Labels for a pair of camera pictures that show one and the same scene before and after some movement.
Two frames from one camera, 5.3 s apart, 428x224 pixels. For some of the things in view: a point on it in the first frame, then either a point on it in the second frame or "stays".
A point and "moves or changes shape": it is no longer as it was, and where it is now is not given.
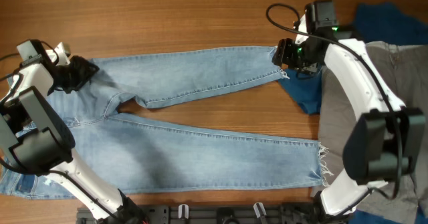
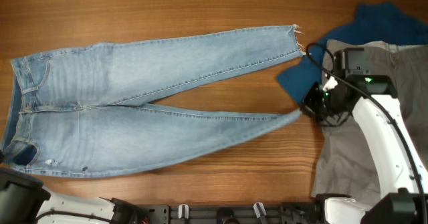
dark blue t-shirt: (374, 22) stays
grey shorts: (404, 67) stays
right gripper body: (297, 56) -> (322, 105)
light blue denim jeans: (133, 154) moves or changes shape
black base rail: (217, 213) stays
